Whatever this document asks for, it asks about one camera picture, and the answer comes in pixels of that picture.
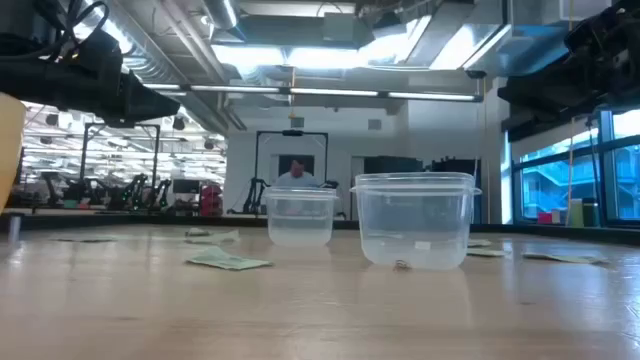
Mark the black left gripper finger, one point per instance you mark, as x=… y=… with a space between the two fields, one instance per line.
x=162 y=106

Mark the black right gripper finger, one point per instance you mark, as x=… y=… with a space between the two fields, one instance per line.
x=522 y=95

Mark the green white sweetener packet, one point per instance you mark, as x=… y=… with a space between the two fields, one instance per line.
x=479 y=243
x=489 y=253
x=216 y=237
x=196 y=232
x=85 y=239
x=225 y=260
x=565 y=258

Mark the clear plastic container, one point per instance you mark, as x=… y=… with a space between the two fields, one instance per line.
x=300 y=215
x=415 y=220

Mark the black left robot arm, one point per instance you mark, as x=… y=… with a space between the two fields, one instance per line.
x=50 y=85

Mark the black background robot arm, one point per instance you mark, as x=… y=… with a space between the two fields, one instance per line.
x=161 y=194
x=255 y=197
x=131 y=192

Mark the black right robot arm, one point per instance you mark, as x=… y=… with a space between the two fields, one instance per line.
x=610 y=45

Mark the black monitor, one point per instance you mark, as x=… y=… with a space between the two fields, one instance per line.
x=186 y=186

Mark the black background equipment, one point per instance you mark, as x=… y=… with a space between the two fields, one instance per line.
x=452 y=166

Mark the red bin stack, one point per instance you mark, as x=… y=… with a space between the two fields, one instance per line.
x=211 y=200

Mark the small red box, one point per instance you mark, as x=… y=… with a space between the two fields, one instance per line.
x=545 y=218

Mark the light green cup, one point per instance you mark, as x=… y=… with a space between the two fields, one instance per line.
x=575 y=212

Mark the black cabinet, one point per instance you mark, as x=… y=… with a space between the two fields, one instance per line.
x=395 y=165

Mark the person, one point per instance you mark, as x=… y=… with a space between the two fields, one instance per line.
x=296 y=174

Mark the long light bar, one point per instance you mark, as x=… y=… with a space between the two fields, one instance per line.
x=330 y=92

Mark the grey ceiling unit box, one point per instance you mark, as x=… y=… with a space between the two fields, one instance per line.
x=341 y=27

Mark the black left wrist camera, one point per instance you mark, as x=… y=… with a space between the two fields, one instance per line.
x=100 y=52

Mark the silver ventilation duct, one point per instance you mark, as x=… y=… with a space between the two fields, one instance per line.
x=220 y=12

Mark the black aluminium table frame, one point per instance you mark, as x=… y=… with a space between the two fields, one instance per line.
x=150 y=220

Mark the black gantry frame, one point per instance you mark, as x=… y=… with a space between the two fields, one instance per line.
x=292 y=133

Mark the small grey post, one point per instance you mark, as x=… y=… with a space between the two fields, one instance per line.
x=15 y=230

